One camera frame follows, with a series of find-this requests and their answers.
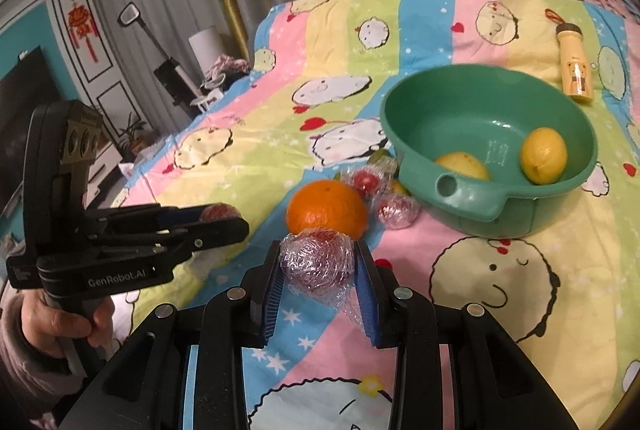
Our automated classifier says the small red fruit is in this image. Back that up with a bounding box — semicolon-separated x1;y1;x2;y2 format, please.
200;202;241;222

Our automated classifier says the red fruit front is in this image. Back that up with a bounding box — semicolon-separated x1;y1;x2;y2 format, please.
279;228;363;329

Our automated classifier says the large orange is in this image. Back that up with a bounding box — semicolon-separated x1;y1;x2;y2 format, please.
285;180;369;239

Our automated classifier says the small green fruit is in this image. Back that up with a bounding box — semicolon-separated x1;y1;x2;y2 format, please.
368;148;392;164

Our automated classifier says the person's left hand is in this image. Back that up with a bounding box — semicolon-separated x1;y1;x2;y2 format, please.
21;289;115;358

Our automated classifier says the potted plant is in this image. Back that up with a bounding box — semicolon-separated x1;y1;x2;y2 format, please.
119;112;149;161

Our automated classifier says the upright vacuum cleaner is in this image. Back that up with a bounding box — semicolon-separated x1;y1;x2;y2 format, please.
117;1;206;118

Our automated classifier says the yellow pear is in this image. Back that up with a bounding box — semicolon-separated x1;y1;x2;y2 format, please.
435;152;490;181

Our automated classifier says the black television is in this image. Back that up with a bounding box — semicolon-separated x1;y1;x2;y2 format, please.
0;48;61;212

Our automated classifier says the pile of clothes left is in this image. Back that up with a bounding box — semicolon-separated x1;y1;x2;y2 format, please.
200;54;250;91

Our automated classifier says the colourful cartoon bedsheet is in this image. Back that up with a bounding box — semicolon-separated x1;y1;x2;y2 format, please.
114;0;639;429

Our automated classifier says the white cylinder lamp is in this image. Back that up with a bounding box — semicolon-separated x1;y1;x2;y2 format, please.
189;26;226;76

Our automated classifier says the red chinese knot ornament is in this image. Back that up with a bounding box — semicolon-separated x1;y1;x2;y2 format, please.
66;0;99;63

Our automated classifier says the green plastic basin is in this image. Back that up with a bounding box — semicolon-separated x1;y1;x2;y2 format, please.
380;64;598;238

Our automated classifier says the round yellow lemon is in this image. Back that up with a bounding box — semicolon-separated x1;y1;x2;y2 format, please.
520;127;568;185

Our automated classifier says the yellow bear bottle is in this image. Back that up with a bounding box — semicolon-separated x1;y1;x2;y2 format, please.
544;8;593;104

